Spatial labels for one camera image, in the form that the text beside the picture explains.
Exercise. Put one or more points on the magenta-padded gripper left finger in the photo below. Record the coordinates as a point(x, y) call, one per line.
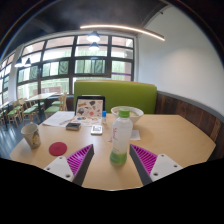
point(78, 160)

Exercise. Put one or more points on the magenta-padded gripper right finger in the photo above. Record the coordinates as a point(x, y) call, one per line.
point(146, 160)

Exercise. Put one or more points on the clear green-capped drink bottle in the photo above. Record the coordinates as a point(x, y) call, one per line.
point(121, 133)

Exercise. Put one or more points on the flat round red coaster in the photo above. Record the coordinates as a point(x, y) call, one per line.
point(58, 149)

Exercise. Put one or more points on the white paper napkin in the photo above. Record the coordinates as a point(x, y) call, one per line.
point(135, 134)

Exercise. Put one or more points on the small dark box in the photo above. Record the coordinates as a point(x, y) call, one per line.
point(73, 126)

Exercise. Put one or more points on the small white flat device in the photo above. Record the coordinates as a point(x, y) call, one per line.
point(96, 129)

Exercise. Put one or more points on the colourful printed paper sheet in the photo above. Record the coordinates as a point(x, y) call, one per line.
point(85, 120)

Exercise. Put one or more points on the white printed paper sheets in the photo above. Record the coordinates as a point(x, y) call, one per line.
point(58, 118)

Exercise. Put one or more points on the white ceramic bowl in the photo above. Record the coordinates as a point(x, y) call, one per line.
point(135, 115)

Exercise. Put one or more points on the small blue-capped white bottle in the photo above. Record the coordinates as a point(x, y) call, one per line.
point(104, 117)

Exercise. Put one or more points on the green upholstered bench backrest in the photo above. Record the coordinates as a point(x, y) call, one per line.
point(133, 95)

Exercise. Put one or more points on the wooden chairs with green seats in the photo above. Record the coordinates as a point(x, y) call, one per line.
point(30, 110)

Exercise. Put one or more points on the wooden dining table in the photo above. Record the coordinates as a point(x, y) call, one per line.
point(40, 96)

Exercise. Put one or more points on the large black-framed window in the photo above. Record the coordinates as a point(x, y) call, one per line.
point(71, 71)

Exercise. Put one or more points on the black pendant ceiling lamps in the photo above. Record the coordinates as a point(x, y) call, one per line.
point(93, 37)

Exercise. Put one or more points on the curved linear ceiling light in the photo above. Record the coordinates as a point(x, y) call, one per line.
point(133, 30)

